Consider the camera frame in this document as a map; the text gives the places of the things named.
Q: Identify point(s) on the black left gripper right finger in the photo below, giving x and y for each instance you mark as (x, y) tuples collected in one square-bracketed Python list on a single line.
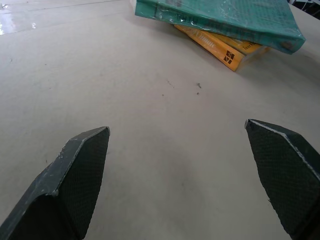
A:
[(287, 180)]

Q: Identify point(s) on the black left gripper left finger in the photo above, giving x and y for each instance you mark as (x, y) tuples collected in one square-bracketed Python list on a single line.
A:
[(67, 190)]

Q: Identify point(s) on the yellow book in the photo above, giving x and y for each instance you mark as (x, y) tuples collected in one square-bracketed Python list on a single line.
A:
[(220, 47)]

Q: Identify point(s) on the green plastic-wrapped book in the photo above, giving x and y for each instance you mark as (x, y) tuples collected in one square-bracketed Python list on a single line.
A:
[(225, 17)]

